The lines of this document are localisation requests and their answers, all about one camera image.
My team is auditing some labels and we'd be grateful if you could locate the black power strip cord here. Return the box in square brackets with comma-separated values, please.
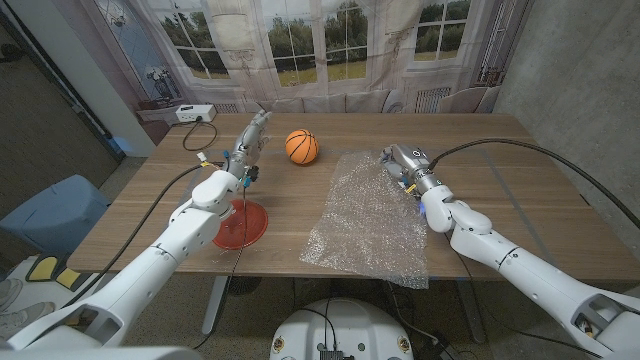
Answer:
[181, 118, 219, 153]

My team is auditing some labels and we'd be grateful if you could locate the blue plastic stool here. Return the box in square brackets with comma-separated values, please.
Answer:
[0, 174, 112, 256]

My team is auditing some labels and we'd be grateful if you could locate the printed window backdrop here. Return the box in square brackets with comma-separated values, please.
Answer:
[52, 0, 534, 146]

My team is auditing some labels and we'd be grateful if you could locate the black floor power box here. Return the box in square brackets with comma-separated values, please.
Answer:
[414, 342, 459, 360]

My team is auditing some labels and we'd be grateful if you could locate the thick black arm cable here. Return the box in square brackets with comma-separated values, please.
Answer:
[427, 137, 640, 230]
[62, 160, 226, 309]

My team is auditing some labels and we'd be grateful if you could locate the black door handle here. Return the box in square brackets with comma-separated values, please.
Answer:
[0, 43, 24, 64]

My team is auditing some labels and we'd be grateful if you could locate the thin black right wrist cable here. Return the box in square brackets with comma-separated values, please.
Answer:
[459, 249, 601, 360]

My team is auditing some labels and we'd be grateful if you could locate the dark brown door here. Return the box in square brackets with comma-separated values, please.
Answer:
[0, 9, 126, 221]

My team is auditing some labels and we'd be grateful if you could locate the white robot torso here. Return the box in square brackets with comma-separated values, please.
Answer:
[269, 298, 415, 360]

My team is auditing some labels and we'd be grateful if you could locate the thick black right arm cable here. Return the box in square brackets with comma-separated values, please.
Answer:
[427, 137, 640, 230]

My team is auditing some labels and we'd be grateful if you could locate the thin black left wrist cable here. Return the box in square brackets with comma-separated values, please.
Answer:
[192, 183, 250, 350]

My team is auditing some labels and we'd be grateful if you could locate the red plastic plate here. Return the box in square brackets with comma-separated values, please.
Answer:
[212, 199, 270, 251]

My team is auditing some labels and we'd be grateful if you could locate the orange mini basketball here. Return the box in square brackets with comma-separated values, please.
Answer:
[284, 128, 321, 166]

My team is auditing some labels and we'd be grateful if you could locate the white table leg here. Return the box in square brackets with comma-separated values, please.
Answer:
[201, 275, 230, 336]

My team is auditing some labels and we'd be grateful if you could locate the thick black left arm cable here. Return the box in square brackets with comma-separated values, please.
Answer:
[62, 160, 226, 309]

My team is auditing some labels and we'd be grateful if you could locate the white power strip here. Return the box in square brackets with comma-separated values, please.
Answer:
[175, 103, 218, 124]

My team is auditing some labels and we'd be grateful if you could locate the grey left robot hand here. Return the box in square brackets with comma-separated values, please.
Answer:
[228, 110, 273, 180]

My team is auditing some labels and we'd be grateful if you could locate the grey table leg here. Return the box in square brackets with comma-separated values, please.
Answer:
[454, 280, 487, 345]

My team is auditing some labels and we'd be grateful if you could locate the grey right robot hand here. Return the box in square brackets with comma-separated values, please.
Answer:
[379, 143, 444, 196]

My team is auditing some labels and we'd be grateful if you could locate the clear bubble wrap sheet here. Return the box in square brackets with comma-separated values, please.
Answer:
[299, 151, 430, 290]

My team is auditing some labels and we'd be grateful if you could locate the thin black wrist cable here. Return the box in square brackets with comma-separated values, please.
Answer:
[192, 183, 250, 350]
[459, 249, 601, 360]

